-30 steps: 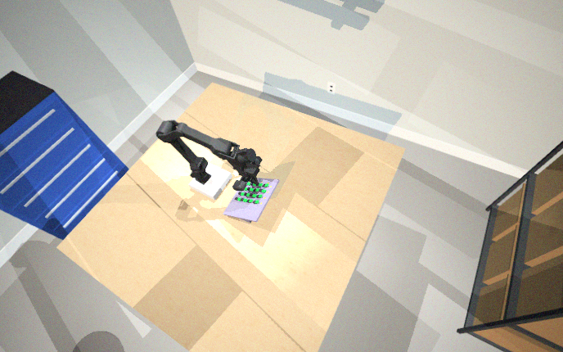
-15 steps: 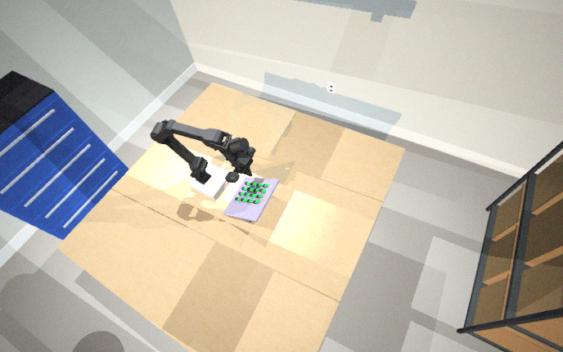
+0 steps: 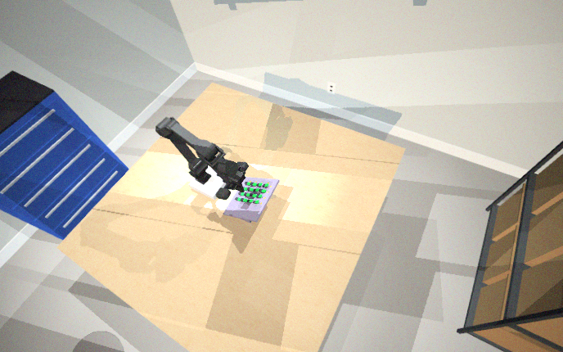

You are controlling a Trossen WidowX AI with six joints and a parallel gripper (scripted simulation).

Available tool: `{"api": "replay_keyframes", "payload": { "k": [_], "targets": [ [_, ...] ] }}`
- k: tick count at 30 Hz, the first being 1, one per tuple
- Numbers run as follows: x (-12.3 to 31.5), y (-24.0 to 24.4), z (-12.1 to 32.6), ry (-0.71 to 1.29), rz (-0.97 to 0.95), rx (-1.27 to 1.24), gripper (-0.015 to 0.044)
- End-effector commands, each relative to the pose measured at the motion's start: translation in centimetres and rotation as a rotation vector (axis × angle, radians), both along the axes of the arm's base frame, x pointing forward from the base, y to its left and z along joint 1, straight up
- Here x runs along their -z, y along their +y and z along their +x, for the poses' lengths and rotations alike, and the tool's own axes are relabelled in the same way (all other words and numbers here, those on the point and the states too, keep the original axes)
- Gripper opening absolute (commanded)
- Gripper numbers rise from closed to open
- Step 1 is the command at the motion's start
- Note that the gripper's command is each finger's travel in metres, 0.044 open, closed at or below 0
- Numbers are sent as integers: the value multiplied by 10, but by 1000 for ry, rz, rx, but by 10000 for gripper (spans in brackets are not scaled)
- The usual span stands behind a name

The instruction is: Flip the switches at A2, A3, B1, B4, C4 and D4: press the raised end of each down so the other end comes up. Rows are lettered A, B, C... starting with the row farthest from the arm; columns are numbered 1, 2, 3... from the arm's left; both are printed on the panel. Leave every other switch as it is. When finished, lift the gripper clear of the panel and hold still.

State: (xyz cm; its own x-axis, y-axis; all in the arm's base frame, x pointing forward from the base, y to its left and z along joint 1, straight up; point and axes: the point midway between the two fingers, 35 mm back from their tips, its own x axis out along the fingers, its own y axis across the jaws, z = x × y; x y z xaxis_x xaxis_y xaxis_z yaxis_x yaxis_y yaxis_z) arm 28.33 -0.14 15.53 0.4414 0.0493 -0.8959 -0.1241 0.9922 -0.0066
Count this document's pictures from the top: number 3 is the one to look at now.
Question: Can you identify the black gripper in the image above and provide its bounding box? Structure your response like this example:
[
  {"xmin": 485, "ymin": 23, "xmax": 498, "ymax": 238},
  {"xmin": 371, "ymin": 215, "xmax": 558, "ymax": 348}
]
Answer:
[{"xmin": 215, "ymin": 162, "xmax": 249, "ymax": 200}]

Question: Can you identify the pale lavender switch panel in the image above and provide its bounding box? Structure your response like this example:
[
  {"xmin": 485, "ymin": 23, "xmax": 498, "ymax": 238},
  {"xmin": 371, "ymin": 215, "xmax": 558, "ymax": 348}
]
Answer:
[{"xmin": 223, "ymin": 177, "xmax": 280, "ymax": 223}]

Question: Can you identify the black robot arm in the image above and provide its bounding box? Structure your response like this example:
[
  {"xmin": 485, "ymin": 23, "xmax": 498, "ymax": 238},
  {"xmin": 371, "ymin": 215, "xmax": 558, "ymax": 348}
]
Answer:
[{"xmin": 155, "ymin": 117, "xmax": 246, "ymax": 185}]

